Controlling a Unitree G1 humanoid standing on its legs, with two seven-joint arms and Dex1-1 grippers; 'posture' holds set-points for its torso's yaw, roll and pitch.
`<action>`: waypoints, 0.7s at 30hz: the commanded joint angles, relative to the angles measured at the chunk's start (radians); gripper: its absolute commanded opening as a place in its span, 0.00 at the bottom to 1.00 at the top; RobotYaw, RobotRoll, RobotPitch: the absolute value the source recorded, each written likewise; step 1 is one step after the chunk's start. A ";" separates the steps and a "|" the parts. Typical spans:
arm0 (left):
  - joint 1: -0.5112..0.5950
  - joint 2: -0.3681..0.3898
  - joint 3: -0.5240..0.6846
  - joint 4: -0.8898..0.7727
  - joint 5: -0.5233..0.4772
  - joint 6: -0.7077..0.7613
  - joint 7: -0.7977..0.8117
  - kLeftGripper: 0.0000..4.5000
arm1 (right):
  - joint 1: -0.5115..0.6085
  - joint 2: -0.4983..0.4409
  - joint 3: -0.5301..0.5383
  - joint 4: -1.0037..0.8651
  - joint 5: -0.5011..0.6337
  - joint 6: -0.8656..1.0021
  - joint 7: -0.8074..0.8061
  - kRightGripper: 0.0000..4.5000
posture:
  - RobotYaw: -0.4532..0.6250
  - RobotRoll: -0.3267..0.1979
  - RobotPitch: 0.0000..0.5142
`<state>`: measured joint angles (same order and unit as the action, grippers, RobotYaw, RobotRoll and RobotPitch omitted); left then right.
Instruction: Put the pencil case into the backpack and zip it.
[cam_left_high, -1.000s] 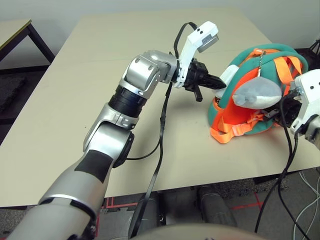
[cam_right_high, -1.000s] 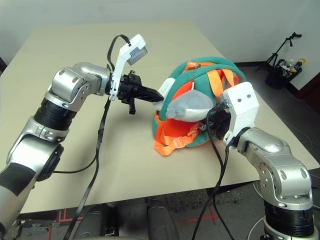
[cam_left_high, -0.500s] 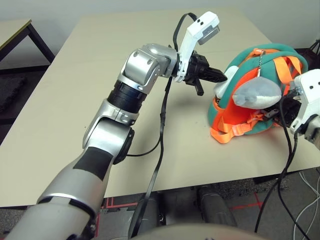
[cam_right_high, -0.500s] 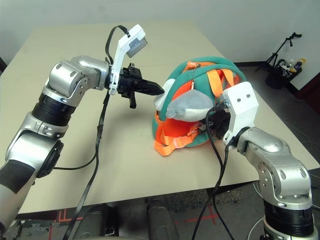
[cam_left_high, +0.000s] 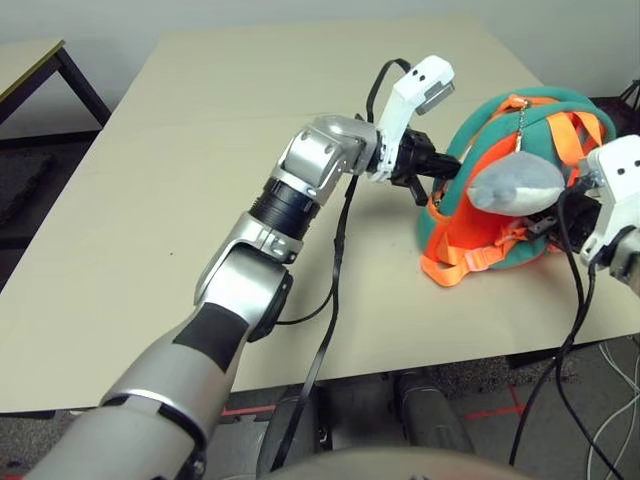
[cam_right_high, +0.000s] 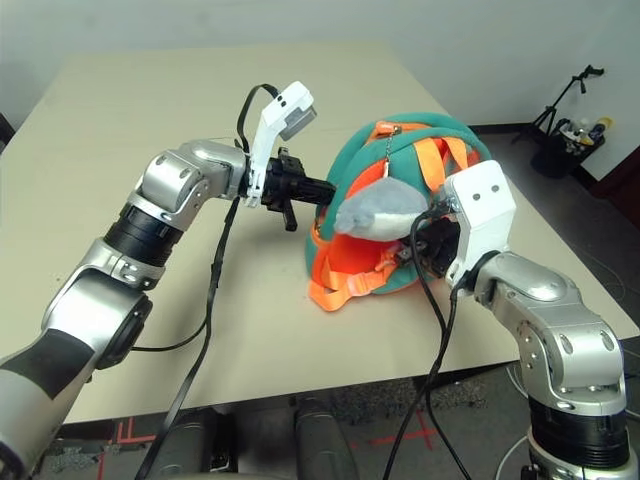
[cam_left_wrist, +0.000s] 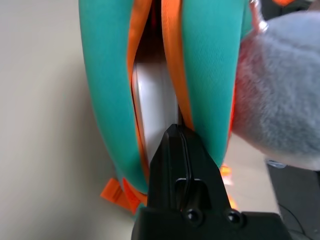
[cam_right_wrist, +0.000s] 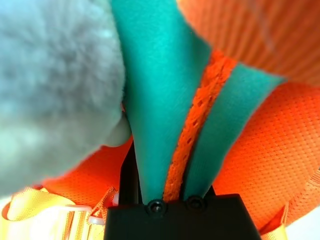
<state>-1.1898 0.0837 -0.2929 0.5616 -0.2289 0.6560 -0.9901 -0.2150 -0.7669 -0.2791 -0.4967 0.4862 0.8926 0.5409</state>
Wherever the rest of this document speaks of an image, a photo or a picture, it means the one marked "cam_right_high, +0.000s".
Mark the dark grey robot left leg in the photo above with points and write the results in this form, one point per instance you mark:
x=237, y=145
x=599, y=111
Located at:
x=190, y=450

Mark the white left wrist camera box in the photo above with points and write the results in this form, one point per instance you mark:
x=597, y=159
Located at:
x=270, y=130

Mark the dark grey robot right leg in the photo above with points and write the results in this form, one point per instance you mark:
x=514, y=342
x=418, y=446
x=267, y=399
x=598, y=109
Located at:
x=320, y=440

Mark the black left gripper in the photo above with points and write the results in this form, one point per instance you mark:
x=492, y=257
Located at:
x=282, y=182

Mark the black trash bin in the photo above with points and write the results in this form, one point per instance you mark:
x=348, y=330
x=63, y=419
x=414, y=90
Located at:
x=555, y=155

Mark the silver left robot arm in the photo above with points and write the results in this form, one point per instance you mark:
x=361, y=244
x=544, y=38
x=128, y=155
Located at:
x=175, y=180

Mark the black tripod stand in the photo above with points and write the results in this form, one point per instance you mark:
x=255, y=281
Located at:
x=592, y=71

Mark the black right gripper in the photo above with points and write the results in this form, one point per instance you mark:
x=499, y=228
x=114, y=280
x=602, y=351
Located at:
x=437, y=247

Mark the dark grey robot leg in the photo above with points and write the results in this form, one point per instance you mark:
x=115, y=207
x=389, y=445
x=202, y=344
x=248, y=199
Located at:
x=320, y=440
x=190, y=450

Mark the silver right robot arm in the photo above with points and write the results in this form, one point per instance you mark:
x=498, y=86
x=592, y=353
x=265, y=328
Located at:
x=540, y=290

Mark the teal and orange backpack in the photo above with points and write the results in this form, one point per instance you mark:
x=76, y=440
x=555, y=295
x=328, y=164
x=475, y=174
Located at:
x=360, y=145

